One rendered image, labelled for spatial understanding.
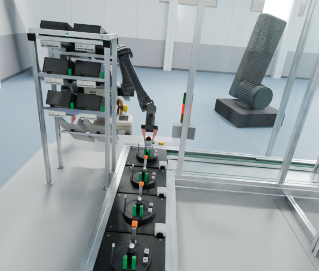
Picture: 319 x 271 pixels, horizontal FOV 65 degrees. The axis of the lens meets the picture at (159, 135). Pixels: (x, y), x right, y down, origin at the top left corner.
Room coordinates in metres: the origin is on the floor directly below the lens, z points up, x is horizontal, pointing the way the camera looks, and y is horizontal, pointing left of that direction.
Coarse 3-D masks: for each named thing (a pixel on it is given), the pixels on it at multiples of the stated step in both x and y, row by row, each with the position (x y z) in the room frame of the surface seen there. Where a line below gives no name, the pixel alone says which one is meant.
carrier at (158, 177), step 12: (132, 168) 1.07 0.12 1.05; (144, 168) 1.10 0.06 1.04; (120, 180) 1.08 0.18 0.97; (132, 180) 1.06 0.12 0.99; (144, 180) 1.05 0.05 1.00; (156, 180) 1.09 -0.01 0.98; (120, 192) 0.98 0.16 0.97; (132, 192) 0.99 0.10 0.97; (144, 192) 1.00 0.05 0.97; (156, 192) 1.00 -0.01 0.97
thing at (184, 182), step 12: (168, 156) 1.45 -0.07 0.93; (168, 168) 1.33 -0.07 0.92; (180, 180) 1.19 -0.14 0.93; (192, 180) 1.20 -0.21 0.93; (204, 180) 1.19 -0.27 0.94; (216, 180) 1.19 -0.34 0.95; (228, 180) 1.19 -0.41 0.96; (240, 180) 1.20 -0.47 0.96; (216, 192) 1.19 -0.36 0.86; (228, 192) 1.19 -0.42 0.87; (240, 192) 1.19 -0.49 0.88; (252, 192) 1.20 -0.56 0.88; (264, 192) 1.20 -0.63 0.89
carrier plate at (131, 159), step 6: (132, 150) 1.42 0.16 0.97; (162, 150) 1.46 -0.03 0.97; (132, 156) 1.33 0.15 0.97; (162, 156) 1.37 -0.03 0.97; (126, 162) 1.26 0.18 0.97; (132, 162) 1.27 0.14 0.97; (138, 162) 1.27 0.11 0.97; (150, 162) 1.28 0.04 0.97; (156, 162) 1.29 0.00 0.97; (156, 168) 1.24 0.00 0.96
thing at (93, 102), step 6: (78, 96) 1.22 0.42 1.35; (84, 96) 1.21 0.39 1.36; (90, 96) 1.21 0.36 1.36; (96, 96) 1.21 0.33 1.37; (102, 96) 1.21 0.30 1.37; (78, 102) 1.20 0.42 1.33; (84, 102) 1.20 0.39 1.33; (90, 102) 1.20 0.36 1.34; (96, 102) 1.19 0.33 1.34; (102, 102) 1.21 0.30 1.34; (90, 108) 1.18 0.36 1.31; (96, 108) 1.18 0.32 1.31
